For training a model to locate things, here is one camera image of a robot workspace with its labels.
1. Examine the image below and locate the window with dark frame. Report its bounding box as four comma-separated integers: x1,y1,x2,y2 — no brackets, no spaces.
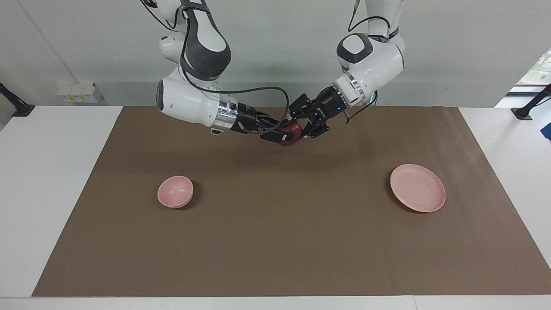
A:
495,48,551,108

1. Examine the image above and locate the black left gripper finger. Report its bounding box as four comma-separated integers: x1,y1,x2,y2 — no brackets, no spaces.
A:
288,93,311,122
301,120,331,140

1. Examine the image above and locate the black clamp stand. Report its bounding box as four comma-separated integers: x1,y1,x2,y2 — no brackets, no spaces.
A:
0,82,36,118
511,84,551,120

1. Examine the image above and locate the pink plate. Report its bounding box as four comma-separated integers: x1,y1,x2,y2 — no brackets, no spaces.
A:
390,164,446,213

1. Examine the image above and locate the dark red apple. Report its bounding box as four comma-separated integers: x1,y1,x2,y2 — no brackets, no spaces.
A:
278,121,304,147

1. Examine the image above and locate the pink bowl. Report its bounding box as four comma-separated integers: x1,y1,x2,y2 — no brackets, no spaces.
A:
157,175,194,209

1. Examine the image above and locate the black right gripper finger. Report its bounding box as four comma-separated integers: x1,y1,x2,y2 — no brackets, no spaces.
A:
257,117,288,130
260,128,295,143

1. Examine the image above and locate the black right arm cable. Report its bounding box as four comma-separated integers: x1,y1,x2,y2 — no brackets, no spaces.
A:
140,0,290,126

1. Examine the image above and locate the white wall socket box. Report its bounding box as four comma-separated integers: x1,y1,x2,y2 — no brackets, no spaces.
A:
57,82,104,104

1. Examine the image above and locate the brown table mat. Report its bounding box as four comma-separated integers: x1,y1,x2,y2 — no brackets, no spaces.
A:
31,106,551,298

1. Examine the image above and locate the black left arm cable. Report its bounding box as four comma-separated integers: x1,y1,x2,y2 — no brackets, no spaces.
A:
344,0,404,125

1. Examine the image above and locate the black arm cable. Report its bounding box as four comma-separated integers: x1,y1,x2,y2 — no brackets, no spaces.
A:
344,0,404,125
140,0,290,126

